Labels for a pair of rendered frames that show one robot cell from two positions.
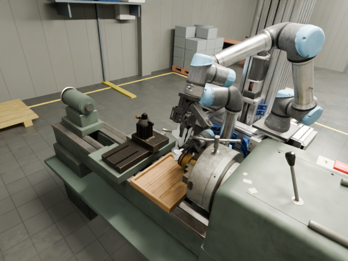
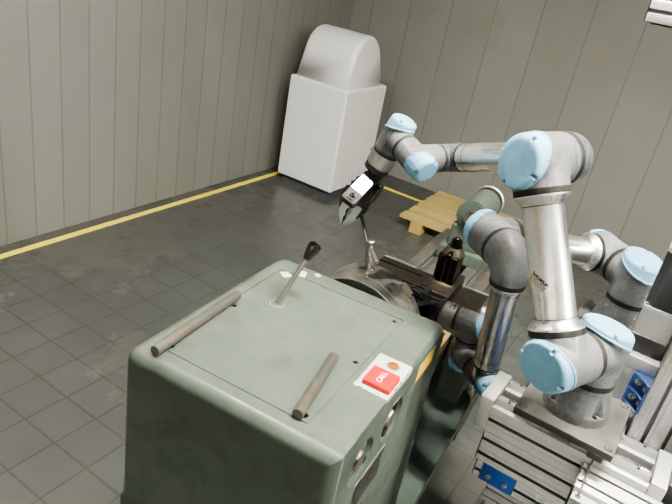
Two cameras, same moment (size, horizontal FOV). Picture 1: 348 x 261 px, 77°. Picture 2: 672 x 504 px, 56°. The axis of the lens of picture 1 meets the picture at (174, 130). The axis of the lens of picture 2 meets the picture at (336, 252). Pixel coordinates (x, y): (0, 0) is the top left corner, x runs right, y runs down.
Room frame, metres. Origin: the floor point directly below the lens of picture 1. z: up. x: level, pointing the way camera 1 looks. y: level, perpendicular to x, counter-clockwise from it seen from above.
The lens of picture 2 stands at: (0.33, -1.66, 2.02)
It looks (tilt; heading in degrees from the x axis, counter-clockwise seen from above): 26 degrees down; 76
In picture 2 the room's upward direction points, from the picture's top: 11 degrees clockwise
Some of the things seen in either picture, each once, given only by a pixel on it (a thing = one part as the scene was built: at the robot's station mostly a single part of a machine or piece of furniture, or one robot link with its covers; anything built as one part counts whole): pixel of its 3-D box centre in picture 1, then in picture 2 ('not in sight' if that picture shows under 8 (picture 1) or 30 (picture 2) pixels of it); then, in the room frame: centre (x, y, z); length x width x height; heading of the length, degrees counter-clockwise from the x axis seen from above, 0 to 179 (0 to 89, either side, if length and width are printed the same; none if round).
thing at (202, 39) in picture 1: (198, 49); not in sight; (6.44, -0.52, 0.59); 1.19 x 0.83 x 1.18; 138
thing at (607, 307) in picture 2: not in sight; (622, 311); (1.54, -0.28, 1.21); 0.15 x 0.15 x 0.10
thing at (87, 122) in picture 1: (80, 109); (475, 223); (1.52, 0.75, 1.01); 0.30 x 0.20 x 0.29; 53
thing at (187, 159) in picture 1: (188, 162); not in sight; (0.89, -0.09, 1.08); 0.09 x 0.09 x 0.09; 53
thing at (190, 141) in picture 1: (188, 146); (425, 302); (1.02, -0.09, 1.08); 0.12 x 0.09 x 0.08; 142
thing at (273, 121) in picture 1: (278, 118); (582, 389); (1.21, -0.64, 1.21); 0.15 x 0.15 x 0.10
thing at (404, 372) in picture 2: (332, 171); (381, 386); (0.72, -0.68, 1.23); 0.13 x 0.08 x 0.06; 53
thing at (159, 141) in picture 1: (147, 140); (442, 287); (1.18, 0.17, 1.00); 0.20 x 0.10 x 0.05; 53
